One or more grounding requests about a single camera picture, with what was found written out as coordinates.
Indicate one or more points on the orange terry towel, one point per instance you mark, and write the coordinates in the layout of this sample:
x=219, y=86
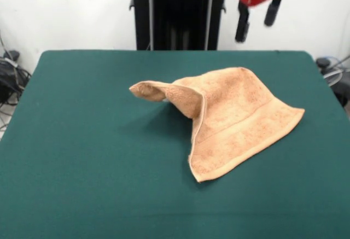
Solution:
x=238, y=118

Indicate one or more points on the dark green table cloth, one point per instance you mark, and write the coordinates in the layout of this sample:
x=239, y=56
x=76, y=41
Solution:
x=82, y=154

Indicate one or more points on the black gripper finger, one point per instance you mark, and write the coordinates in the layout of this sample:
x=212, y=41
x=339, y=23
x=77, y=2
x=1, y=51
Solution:
x=272, y=10
x=242, y=23

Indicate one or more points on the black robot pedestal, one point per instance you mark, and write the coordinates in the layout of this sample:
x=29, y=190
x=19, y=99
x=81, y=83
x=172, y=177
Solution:
x=177, y=17

